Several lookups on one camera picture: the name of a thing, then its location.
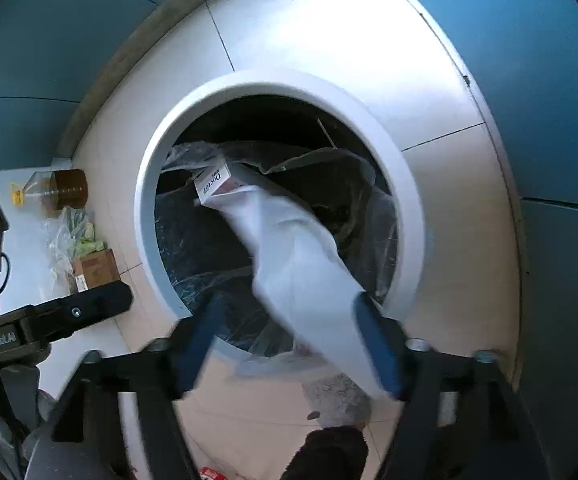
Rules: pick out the red and white packet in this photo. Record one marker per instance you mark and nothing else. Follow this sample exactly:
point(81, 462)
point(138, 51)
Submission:
point(214, 473)

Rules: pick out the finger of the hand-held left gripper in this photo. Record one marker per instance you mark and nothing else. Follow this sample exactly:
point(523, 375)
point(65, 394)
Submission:
point(89, 305)

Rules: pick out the clear bag of vegetables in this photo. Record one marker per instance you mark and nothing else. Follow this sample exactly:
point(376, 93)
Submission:
point(69, 240)

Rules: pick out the brown cardboard box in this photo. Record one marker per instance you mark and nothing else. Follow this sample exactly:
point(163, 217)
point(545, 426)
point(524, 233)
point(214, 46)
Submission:
point(96, 266)

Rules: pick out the white plastic bag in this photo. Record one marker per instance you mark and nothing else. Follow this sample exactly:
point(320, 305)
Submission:
point(299, 275)

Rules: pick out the dark fuzzy cloth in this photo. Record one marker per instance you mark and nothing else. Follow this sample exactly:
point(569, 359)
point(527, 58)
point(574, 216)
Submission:
point(324, 455)

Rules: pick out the white box with red label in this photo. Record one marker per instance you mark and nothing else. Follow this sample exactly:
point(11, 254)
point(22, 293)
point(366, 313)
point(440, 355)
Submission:
point(213, 181)

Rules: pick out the clear bin liner bag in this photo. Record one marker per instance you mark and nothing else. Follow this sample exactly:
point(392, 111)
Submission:
point(369, 200)

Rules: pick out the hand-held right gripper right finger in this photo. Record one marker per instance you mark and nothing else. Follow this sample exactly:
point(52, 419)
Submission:
point(378, 347)

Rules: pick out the round white trash bin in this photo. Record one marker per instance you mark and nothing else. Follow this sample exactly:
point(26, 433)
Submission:
point(419, 200)

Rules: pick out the cooking oil bottle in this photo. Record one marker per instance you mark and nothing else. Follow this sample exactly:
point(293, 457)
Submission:
point(61, 189)

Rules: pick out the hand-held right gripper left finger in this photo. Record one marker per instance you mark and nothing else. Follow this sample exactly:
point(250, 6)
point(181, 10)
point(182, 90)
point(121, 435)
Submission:
point(195, 350)

